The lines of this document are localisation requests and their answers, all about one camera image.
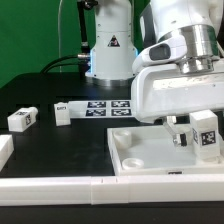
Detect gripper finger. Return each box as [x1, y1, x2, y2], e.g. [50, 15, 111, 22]
[163, 116, 187, 146]

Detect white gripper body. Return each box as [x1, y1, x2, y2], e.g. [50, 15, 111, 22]
[131, 61, 224, 123]

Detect white square tabletop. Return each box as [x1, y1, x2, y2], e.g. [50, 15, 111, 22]
[107, 124, 224, 176]

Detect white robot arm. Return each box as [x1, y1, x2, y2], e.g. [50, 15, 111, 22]
[131, 0, 224, 123]

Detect white tag base sheet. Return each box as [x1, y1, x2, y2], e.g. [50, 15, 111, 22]
[68, 100, 132, 118]

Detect white left fence block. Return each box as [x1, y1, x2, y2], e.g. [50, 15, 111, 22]
[0, 135, 14, 171]

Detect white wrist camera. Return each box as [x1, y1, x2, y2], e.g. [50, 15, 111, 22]
[132, 35, 187, 74]

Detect white front fence rail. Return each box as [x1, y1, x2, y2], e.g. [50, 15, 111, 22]
[0, 174, 224, 206]

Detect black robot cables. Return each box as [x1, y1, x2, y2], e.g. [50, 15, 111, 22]
[39, 0, 100, 74]

